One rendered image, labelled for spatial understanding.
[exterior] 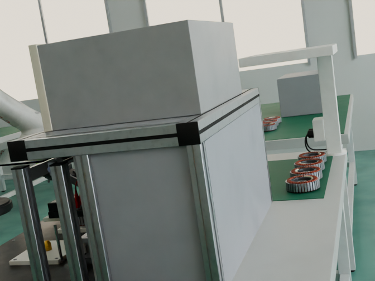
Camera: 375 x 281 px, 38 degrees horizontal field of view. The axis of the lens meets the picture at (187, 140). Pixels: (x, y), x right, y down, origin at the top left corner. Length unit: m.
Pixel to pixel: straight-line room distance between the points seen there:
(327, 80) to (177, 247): 1.34
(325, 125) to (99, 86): 1.30
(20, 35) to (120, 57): 5.96
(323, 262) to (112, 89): 0.61
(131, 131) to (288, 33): 4.95
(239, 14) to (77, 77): 4.88
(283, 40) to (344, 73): 0.72
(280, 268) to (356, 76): 4.80
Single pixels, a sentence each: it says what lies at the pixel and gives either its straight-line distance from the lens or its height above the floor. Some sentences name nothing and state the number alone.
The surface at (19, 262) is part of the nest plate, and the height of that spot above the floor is 0.78.
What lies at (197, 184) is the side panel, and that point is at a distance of 1.09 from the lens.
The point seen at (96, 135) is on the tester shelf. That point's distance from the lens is 1.15.
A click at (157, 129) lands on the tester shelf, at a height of 1.11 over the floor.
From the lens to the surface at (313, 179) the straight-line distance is 1.85.
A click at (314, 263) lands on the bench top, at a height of 0.75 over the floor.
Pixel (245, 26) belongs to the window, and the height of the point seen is 1.47.
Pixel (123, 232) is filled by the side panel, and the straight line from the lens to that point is 1.20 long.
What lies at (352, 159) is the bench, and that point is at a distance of 4.68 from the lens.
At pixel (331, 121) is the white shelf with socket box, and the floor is 0.89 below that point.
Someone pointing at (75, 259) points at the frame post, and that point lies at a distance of 1.28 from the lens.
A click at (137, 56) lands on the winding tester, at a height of 1.26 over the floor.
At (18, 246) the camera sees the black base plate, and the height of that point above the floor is 0.77.
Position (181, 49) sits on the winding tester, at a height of 1.26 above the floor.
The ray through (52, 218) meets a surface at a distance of 1.48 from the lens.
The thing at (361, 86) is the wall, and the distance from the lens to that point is 5.97.
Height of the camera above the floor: 1.24
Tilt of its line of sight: 9 degrees down
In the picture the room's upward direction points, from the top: 8 degrees counter-clockwise
